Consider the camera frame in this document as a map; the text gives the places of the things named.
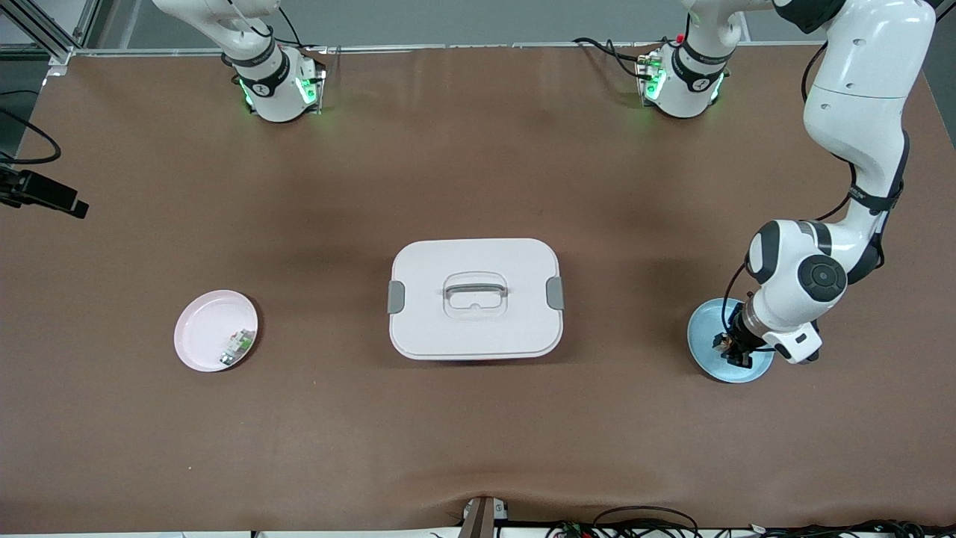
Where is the white lidded storage box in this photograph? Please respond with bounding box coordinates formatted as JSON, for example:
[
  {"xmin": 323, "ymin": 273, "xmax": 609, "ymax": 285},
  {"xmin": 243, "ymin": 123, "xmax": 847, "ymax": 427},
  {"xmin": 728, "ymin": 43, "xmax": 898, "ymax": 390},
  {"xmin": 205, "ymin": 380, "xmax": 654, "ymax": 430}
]
[{"xmin": 387, "ymin": 238, "xmax": 565, "ymax": 362}]

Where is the light blue plate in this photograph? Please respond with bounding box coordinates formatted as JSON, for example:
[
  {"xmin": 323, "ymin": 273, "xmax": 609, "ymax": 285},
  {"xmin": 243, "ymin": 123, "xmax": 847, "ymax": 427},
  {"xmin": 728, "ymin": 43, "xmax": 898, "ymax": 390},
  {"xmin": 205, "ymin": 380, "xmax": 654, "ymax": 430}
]
[{"xmin": 686, "ymin": 297, "xmax": 775, "ymax": 384}]

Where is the pink plate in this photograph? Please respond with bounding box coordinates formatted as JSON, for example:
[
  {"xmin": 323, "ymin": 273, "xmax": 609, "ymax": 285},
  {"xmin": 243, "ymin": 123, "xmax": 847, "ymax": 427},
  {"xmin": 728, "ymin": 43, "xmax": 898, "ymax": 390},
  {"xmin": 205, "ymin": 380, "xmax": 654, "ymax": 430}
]
[{"xmin": 173, "ymin": 289, "xmax": 259, "ymax": 373}]

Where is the brown table mat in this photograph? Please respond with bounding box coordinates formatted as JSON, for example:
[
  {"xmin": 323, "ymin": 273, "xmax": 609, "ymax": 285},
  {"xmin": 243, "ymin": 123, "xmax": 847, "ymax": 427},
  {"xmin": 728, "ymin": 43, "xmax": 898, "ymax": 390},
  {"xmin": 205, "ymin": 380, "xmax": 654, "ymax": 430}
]
[{"xmin": 0, "ymin": 45, "xmax": 956, "ymax": 534}]

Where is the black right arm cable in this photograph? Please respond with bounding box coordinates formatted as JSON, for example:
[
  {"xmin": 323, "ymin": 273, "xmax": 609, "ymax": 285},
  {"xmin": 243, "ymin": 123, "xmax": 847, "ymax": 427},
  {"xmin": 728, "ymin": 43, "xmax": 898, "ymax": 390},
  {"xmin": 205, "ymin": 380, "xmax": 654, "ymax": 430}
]
[{"xmin": 0, "ymin": 108, "xmax": 62, "ymax": 166}]

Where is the aluminium frame post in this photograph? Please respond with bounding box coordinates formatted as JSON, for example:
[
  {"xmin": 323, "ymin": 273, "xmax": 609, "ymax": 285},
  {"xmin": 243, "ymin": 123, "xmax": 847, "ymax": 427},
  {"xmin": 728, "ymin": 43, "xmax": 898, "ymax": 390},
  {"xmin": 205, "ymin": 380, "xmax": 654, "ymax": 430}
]
[{"xmin": 0, "ymin": 0, "xmax": 102, "ymax": 75}]

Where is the looped black cable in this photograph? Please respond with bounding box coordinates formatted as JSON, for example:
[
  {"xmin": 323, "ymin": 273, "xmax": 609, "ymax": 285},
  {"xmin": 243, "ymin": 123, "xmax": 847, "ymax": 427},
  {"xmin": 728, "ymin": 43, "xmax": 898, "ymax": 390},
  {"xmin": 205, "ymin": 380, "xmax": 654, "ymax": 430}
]
[{"xmin": 594, "ymin": 506, "xmax": 700, "ymax": 538}]

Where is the green and white switch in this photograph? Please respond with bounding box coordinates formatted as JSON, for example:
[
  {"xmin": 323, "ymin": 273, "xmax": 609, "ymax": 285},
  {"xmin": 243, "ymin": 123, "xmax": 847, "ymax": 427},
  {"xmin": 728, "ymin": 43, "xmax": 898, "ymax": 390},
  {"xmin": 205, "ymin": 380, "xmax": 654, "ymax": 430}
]
[{"xmin": 219, "ymin": 331, "xmax": 255, "ymax": 367}]

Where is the black base cable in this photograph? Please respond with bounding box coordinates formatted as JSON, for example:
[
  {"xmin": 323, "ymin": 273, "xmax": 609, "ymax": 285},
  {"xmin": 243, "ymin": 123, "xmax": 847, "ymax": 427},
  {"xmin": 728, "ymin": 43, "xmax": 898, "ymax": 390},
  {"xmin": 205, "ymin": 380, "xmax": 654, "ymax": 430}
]
[
  {"xmin": 275, "ymin": 6, "xmax": 329, "ymax": 55},
  {"xmin": 571, "ymin": 36, "xmax": 662, "ymax": 79}
]

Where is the metal table edge rail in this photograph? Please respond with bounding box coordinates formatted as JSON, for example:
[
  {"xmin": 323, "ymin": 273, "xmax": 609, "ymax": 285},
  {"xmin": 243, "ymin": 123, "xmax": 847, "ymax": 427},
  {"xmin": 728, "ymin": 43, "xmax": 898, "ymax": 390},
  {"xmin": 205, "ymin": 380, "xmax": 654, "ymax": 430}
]
[{"xmin": 71, "ymin": 43, "xmax": 830, "ymax": 58}]

